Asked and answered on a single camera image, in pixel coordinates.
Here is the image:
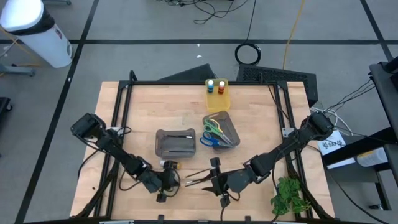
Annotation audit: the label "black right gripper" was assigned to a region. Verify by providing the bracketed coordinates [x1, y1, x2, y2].
[201, 157, 231, 208]

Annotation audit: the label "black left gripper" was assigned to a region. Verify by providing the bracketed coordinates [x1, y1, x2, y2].
[157, 160, 182, 203]

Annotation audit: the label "black pens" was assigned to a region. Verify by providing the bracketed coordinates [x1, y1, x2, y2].
[184, 176, 215, 187]

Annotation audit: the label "yellow paint bottle white cap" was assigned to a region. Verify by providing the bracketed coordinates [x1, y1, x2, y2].
[159, 159, 182, 171]

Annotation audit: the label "blue-handled scissors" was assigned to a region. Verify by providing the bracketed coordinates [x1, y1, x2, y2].
[199, 131, 234, 148]

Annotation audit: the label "green-handled scissors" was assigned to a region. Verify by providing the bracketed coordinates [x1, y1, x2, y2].
[203, 118, 237, 146]

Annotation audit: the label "translucent grey plastic bin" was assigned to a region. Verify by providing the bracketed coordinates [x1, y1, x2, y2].
[155, 128, 197, 159]
[201, 110, 242, 152]

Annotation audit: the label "green artificial plant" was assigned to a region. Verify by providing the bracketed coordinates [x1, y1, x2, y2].
[269, 176, 312, 217]

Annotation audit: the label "yellow plastic bin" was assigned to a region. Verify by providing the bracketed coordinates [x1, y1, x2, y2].
[205, 78, 232, 113]

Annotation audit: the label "black flat panel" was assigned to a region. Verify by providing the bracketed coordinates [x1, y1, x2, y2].
[158, 63, 217, 82]

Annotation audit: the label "white printed sheet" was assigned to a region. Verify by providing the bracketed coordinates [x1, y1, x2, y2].
[316, 129, 347, 156]

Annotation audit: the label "translucent plastic jug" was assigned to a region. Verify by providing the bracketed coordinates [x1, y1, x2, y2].
[356, 147, 389, 168]

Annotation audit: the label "black caster base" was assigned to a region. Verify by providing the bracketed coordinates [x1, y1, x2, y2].
[0, 96, 13, 113]

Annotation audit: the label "grey metal stand base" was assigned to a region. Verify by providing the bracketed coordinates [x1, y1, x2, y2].
[0, 63, 35, 78]

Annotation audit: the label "black metal cart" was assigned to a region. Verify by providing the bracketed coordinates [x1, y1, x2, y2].
[322, 55, 398, 212]

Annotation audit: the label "white trash can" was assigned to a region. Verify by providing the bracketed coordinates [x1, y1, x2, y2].
[0, 0, 74, 68]

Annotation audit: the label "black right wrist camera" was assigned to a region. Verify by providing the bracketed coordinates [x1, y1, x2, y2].
[221, 176, 233, 194]

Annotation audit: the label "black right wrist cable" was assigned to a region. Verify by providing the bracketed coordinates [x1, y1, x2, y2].
[220, 191, 242, 224]

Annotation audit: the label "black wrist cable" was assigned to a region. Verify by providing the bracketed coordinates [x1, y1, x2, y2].
[220, 191, 242, 224]
[119, 169, 150, 192]

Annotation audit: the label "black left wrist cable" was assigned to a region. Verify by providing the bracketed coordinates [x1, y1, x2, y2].
[119, 169, 150, 192]

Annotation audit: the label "black left base cable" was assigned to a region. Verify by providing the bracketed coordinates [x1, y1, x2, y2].
[76, 148, 100, 180]

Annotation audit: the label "black metal rig frame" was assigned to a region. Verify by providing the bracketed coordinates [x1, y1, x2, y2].
[73, 70, 333, 220]

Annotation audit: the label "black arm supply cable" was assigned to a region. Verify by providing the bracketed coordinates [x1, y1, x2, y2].
[259, 73, 299, 138]

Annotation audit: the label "black coiled cable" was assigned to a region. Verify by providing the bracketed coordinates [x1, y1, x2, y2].
[234, 42, 262, 66]

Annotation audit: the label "white cable bundle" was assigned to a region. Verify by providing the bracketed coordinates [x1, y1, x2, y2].
[310, 107, 354, 137]

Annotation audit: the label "black hanging cable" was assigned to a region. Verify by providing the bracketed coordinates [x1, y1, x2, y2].
[246, 0, 257, 45]

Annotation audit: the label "black floor cable tangle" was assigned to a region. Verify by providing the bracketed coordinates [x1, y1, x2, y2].
[155, 0, 249, 25]

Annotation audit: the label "yellow hanging cable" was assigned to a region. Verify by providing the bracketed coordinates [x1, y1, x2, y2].
[282, 0, 305, 70]

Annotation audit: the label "black cable bundle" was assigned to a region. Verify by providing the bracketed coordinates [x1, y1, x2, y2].
[323, 77, 376, 113]

